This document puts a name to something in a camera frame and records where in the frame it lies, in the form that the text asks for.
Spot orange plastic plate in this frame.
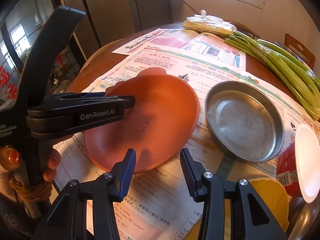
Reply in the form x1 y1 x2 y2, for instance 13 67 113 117
85 69 200 173

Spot student english newspaper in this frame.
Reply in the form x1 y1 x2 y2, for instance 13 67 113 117
113 28 246 70

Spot round metal pan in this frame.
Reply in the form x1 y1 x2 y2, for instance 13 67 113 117
204 81 285 163

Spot yellow plastic plate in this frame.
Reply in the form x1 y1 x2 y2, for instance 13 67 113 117
184 178 289 239

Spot left hand red nails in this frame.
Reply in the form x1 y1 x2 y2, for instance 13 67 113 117
1 147 61 182

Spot green celery bunch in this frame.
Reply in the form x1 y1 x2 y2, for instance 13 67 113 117
225 30 319 120

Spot red instant noodle cup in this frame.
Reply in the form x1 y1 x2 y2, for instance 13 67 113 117
277 124 319 203

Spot plastic bag yellow food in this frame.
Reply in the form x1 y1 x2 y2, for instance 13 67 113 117
182 10 237 36

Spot dark refrigerator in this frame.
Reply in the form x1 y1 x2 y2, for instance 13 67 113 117
52 0 172 59

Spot wooden chair back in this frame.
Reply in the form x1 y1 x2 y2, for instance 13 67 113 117
285 33 316 70

